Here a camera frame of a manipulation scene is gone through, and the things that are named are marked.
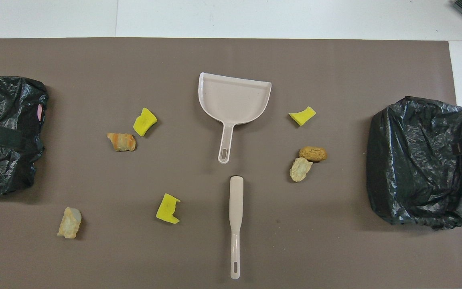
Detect pale bread piece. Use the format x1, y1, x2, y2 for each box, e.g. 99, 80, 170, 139
289, 157, 313, 182
57, 207, 82, 239

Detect orange striped bread piece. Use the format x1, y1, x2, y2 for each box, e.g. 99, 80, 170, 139
107, 132, 137, 152

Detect yellow sponge piece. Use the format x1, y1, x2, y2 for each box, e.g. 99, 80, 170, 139
133, 107, 158, 137
289, 106, 317, 127
156, 193, 181, 224

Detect brown round bread piece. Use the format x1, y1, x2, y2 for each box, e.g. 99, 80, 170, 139
299, 146, 328, 163

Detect beige plastic dustpan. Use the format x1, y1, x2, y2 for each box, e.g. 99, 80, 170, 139
198, 72, 272, 164

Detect beige hand brush black bristles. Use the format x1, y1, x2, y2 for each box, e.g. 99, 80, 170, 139
229, 175, 244, 280

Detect black bag bin pink spot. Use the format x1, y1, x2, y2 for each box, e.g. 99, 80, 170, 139
0, 75, 49, 196

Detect black trash bag bin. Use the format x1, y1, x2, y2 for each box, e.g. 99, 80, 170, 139
366, 96, 462, 230

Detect brown table mat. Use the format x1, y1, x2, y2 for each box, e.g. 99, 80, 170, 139
0, 38, 462, 289

